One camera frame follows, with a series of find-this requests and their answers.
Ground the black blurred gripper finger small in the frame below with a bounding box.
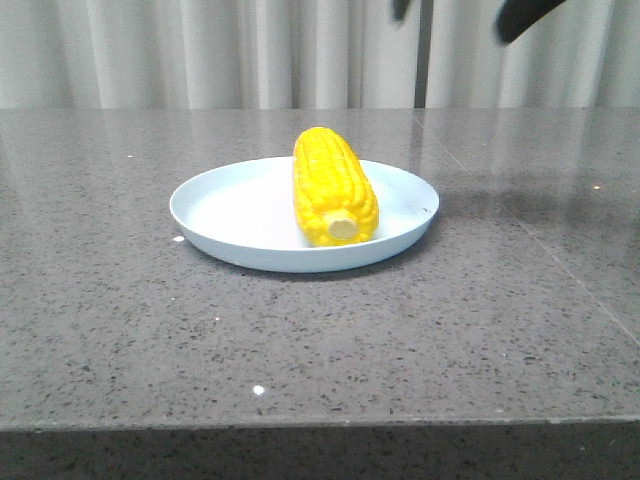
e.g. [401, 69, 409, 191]
[391, 0, 408, 21]

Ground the yellow plastic corn cob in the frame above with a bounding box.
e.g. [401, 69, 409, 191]
[293, 127, 379, 247]

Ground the white pleated curtain left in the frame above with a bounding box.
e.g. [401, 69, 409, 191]
[1, 1, 422, 109]

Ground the light blue round plate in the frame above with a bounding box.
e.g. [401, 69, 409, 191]
[169, 157, 440, 273]

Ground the white pleated curtain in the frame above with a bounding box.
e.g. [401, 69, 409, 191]
[1, 1, 422, 109]
[422, 1, 639, 108]

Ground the white pleated curtain right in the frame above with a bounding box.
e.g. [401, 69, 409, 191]
[422, 1, 639, 108]

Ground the black blurred gripper finger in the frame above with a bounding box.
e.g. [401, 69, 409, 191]
[494, 0, 564, 44]

